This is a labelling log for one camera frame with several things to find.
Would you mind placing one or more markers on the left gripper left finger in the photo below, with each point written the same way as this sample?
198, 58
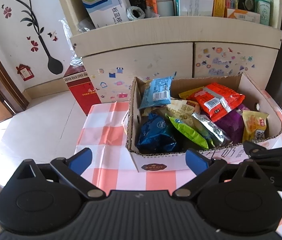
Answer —
70, 171

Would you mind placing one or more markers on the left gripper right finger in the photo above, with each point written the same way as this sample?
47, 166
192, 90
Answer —
207, 172

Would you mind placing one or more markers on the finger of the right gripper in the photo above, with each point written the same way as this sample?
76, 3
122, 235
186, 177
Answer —
260, 153

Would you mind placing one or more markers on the purple snack bag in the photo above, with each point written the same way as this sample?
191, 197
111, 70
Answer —
233, 124

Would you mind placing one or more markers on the silver foil snack bag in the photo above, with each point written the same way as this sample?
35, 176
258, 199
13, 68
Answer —
214, 135

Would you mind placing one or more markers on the green cracker packet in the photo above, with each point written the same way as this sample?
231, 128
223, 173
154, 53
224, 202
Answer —
189, 132

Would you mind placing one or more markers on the red snack bag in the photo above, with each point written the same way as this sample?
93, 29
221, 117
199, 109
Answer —
216, 100

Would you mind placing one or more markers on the light blue snack packet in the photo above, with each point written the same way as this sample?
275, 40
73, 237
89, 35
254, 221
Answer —
157, 93

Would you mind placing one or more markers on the yellow snack packet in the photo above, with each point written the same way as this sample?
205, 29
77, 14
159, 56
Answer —
186, 94

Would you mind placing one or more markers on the yellow chips packet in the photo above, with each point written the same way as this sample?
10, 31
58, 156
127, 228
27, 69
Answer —
255, 125

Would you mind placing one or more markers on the white cardboard milk box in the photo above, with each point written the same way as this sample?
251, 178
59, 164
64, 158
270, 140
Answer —
176, 161

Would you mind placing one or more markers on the dark blue foil snack bag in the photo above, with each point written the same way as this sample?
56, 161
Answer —
156, 136

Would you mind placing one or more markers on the popcorn snack bag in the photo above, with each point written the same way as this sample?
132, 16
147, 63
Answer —
180, 109

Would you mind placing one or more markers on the red gift box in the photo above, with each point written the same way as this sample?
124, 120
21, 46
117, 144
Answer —
81, 87

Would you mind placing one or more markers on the clear plastic bag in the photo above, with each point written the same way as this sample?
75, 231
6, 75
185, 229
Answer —
74, 60

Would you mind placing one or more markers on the beige stickered cabinet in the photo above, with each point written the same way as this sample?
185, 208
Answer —
184, 46

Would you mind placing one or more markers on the orange white flat box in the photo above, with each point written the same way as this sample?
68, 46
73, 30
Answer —
243, 15

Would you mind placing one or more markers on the green glass bottle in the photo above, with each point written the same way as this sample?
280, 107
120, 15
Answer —
263, 8

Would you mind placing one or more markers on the white small jar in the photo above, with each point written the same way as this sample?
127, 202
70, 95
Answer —
165, 8

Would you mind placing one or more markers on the blue white medicine box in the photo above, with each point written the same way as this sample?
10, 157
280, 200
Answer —
107, 12

